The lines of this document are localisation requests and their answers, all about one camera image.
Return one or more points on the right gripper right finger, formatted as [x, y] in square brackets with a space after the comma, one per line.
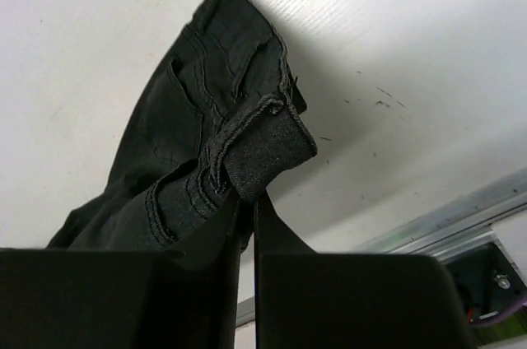
[306, 299]

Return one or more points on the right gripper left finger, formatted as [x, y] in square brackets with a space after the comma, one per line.
[183, 297]

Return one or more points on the black denim trousers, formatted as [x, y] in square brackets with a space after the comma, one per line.
[220, 114]

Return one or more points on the aluminium table frame rail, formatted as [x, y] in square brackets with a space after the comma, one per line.
[419, 112]

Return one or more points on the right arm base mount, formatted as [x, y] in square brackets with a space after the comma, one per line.
[490, 289]

